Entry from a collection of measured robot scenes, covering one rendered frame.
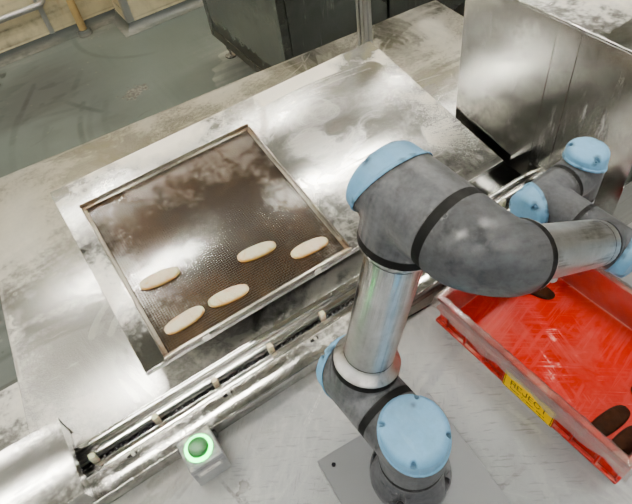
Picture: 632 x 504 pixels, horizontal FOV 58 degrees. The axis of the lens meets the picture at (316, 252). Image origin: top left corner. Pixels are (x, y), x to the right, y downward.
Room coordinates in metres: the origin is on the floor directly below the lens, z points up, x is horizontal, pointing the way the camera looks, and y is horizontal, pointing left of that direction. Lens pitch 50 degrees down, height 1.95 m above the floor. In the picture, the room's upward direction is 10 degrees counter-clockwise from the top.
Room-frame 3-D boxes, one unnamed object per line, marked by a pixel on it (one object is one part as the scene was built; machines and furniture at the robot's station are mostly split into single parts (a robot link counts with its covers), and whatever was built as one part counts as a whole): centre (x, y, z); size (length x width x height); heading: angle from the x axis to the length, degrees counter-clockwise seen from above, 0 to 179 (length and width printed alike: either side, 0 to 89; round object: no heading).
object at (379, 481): (0.36, -0.10, 0.90); 0.15 x 0.15 x 0.10
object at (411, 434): (0.36, -0.10, 1.01); 0.13 x 0.12 x 0.14; 28
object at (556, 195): (0.64, -0.42, 1.20); 0.11 x 0.11 x 0.08; 28
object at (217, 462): (0.46, 0.29, 0.84); 0.08 x 0.08 x 0.11; 25
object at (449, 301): (0.56, -0.49, 0.88); 0.49 x 0.34 x 0.10; 28
